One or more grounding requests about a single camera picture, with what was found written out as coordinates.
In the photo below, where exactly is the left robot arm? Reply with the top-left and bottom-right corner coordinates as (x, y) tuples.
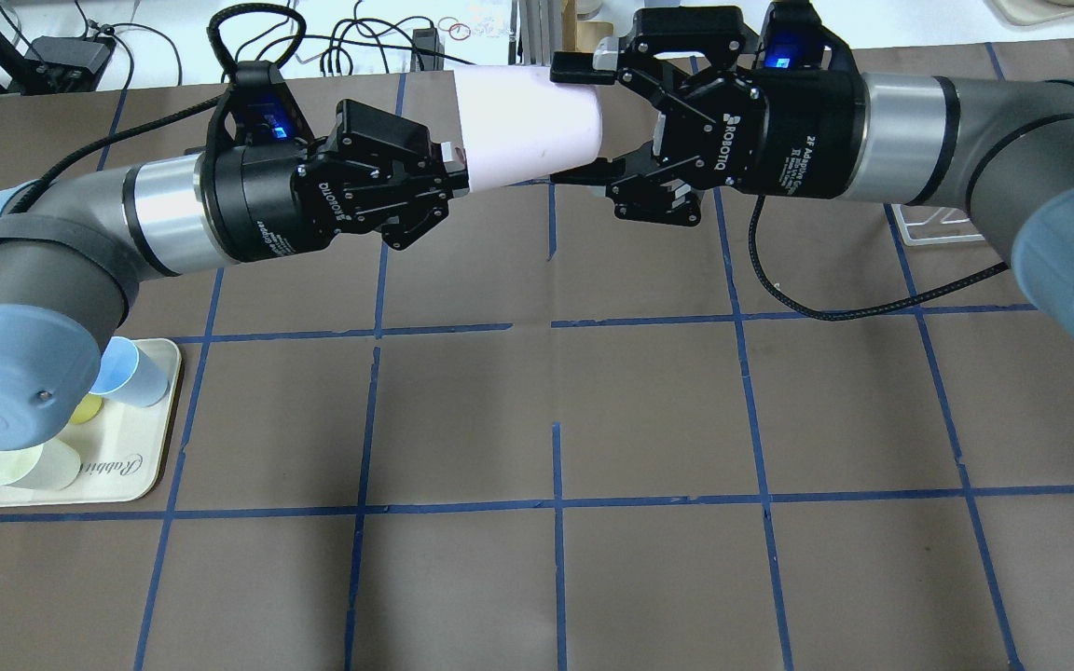
(0, 94), (469, 450)

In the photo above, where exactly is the pink plastic cup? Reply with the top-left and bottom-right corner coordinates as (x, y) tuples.
(453, 65), (603, 194)

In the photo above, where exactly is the cream serving tray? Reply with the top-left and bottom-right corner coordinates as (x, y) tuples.
(0, 338), (183, 507)

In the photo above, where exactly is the blue plastic cup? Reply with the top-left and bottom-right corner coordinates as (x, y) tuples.
(89, 335), (170, 407)

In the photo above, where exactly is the yellow plastic cup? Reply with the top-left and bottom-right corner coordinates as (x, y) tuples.
(68, 394), (105, 426)

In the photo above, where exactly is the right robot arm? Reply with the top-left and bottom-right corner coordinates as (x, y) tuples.
(550, 1), (1074, 336)

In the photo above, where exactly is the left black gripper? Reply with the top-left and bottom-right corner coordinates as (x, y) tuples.
(200, 99), (466, 263)

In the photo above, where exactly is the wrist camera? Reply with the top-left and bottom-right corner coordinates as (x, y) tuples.
(204, 61), (315, 154)
(754, 1), (860, 74)

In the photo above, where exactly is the wooden mug tree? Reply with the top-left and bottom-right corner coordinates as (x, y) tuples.
(558, 1), (615, 52)

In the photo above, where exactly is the aluminium frame post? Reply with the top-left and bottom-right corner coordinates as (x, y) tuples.
(513, 1), (564, 65)

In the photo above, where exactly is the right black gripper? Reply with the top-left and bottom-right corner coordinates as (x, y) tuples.
(550, 6), (866, 227)

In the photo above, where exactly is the pale green plastic cup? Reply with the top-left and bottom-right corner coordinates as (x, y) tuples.
(0, 439), (82, 491)

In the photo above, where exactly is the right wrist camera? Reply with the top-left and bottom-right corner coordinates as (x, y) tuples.
(754, 1), (860, 74)

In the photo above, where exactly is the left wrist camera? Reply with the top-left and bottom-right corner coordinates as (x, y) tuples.
(204, 61), (315, 154)

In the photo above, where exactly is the white wire cup rack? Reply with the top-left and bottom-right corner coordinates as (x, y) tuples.
(889, 204), (985, 247)

